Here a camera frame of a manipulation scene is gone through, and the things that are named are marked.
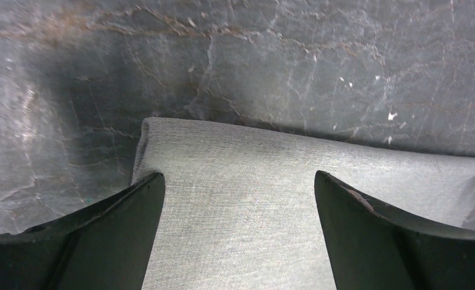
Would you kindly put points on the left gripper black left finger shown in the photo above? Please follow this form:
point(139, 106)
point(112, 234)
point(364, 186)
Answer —
point(106, 245)

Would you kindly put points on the grey cloth napkin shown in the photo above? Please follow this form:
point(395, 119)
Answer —
point(240, 210)

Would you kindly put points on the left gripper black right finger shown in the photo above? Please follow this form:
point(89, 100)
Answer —
point(374, 245)

